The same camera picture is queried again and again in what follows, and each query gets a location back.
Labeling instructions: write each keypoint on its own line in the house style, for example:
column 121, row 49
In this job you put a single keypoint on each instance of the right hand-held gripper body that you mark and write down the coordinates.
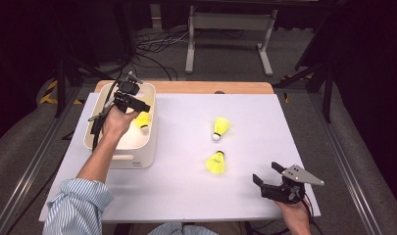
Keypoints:
column 284, row 193

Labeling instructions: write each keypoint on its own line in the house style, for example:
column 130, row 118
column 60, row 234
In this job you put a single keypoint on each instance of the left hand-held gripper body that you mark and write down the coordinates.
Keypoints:
column 127, row 88

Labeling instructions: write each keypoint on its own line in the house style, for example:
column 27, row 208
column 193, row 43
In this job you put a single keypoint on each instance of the yellow shuttlecock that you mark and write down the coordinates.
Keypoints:
column 215, row 164
column 221, row 125
column 142, row 119

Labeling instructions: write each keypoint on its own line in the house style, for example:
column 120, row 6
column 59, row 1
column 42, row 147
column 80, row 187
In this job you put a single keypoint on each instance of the white plastic bin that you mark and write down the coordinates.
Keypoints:
column 134, row 142

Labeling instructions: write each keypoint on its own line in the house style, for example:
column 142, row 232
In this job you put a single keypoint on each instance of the person's right hand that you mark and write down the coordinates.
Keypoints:
column 297, row 217

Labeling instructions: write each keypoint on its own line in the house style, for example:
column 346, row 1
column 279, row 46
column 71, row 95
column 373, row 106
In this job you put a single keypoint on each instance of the person's left hand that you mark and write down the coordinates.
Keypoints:
column 117, row 124

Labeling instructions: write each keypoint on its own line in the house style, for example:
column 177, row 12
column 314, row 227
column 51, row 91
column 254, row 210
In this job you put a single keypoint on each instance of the yellow black floor tape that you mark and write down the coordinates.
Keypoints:
column 286, row 97
column 50, row 86

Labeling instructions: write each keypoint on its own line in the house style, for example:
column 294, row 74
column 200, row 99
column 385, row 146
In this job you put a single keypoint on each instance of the dark table grommet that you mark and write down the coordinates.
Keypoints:
column 220, row 92

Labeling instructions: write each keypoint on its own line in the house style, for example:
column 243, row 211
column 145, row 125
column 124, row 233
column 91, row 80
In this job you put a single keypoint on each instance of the black metal stand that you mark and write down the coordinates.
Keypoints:
column 326, row 94

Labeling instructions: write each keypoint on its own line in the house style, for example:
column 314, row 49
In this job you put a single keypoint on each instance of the person's striped shirt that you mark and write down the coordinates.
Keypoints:
column 75, row 209

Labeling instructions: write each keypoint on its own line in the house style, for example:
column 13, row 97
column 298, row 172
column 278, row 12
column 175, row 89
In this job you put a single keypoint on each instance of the aluminium rail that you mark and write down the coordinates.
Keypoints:
column 345, row 163
column 57, row 130

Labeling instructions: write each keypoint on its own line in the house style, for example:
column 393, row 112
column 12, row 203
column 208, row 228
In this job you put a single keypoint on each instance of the white metal stand frame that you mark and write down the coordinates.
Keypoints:
column 232, row 21

